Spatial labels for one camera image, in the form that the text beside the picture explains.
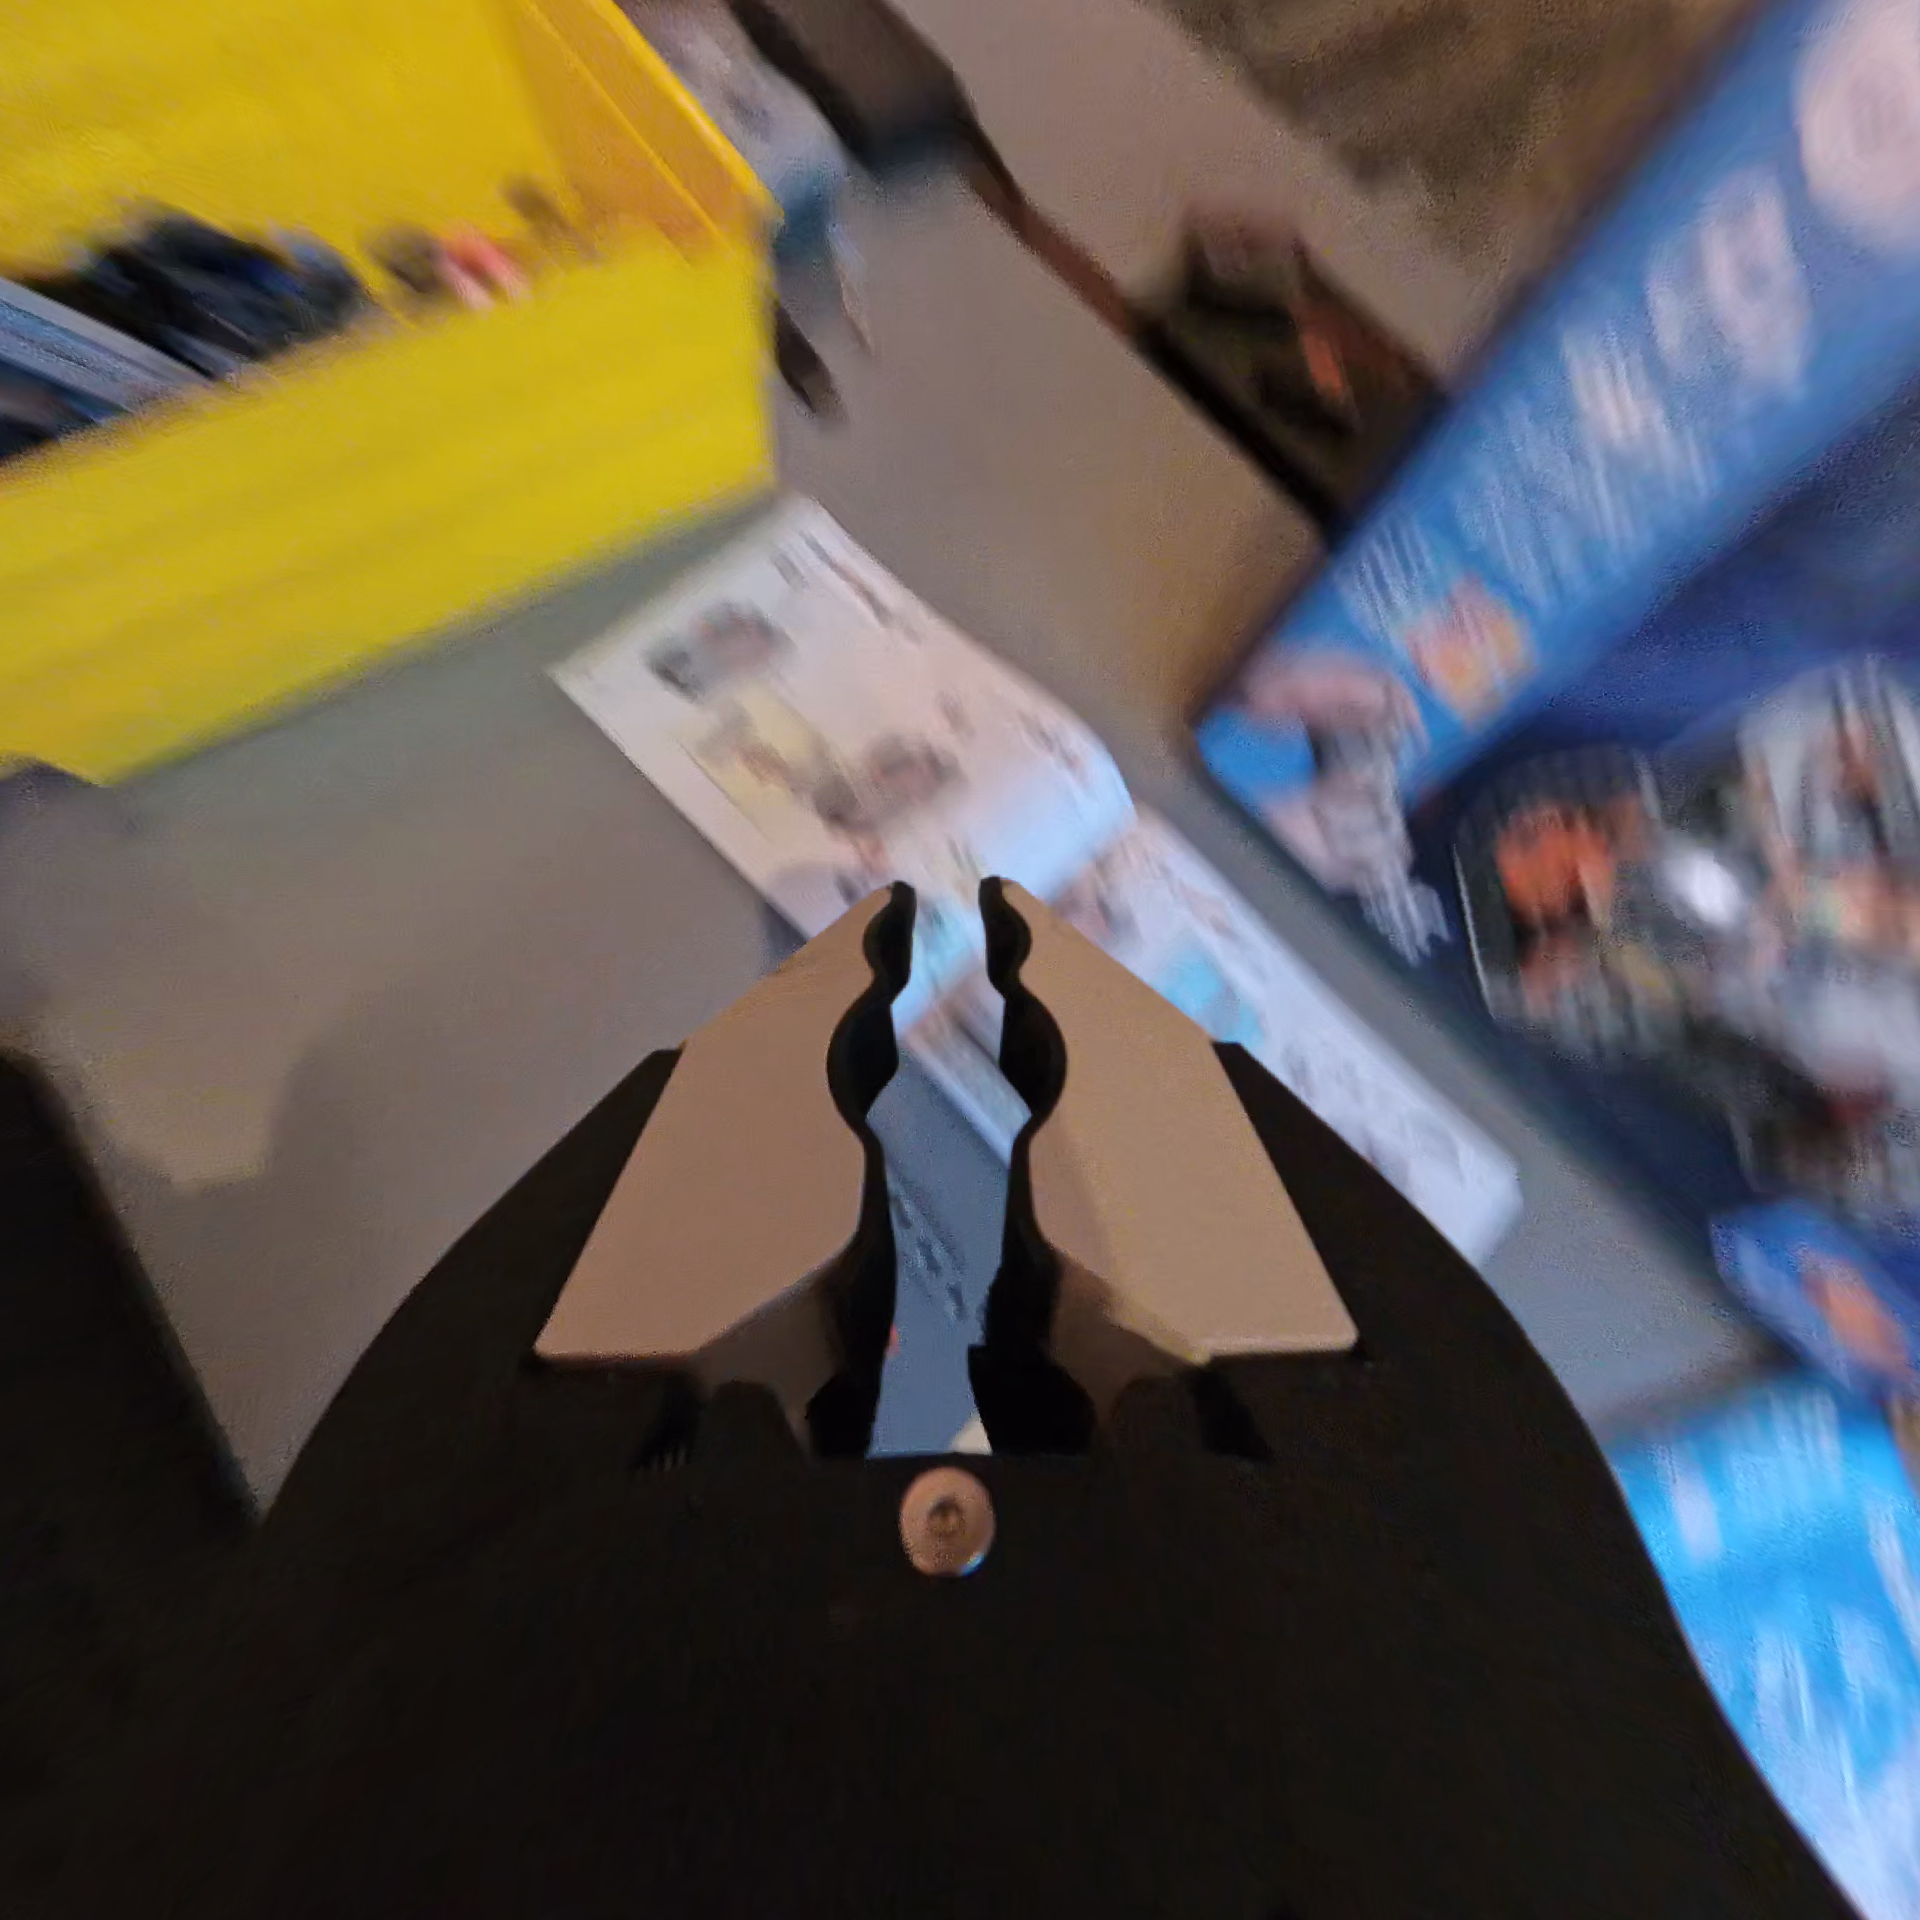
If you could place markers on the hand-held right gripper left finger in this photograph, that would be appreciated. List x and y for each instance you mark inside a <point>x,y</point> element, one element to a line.
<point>720,1201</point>

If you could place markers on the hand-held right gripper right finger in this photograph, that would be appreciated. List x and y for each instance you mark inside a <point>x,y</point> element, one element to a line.
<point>1186,1201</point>

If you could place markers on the pile of building block parts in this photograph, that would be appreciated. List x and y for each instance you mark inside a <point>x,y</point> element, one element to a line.
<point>212,285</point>

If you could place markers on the black perforated chair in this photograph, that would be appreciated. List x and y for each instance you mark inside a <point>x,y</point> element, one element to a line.
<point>92,1440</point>

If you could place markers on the blue robot kit box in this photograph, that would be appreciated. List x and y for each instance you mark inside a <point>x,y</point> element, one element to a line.
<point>1621,509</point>

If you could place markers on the yellow plastic bin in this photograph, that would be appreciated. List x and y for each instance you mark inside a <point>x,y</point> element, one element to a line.
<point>333,509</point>

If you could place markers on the blue instruction booklet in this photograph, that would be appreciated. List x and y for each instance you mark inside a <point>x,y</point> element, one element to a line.
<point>1802,1650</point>

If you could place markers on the grey desk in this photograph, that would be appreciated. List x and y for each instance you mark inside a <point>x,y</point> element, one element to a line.
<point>421,961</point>

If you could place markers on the open instruction manual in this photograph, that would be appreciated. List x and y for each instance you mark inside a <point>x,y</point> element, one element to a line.
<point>871,720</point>

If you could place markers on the black desk pad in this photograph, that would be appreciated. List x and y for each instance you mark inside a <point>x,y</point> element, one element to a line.
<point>1277,362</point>

